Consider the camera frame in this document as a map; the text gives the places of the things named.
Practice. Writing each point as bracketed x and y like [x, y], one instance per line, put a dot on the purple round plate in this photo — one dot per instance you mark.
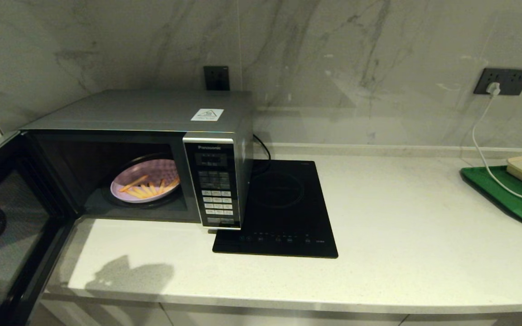
[157, 167]

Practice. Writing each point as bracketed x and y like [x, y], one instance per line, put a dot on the black glass microwave door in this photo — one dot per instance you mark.
[12, 235]

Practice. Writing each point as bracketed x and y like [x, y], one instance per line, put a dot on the silver Panasonic microwave oven body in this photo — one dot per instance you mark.
[152, 108]

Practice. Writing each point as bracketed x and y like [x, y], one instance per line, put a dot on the black induction cooktop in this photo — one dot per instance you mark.
[288, 199]

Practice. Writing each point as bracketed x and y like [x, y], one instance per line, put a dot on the orange french fry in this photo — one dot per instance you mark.
[133, 183]
[152, 189]
[161, 186]
[133, 193]
[139, 192]
[173, 183]
[146, 190]
[168, 186]

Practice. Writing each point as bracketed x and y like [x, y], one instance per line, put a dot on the grey cabinet under counter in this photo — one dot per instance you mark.
[265, 319]

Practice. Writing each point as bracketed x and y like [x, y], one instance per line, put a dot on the white power plug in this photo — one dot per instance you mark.
[494, 88]

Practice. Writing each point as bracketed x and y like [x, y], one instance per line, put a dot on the small dark wall socket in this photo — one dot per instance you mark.
[216, 78]

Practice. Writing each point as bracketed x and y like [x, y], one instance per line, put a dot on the wide dark wall socket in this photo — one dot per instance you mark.
[514, 81]

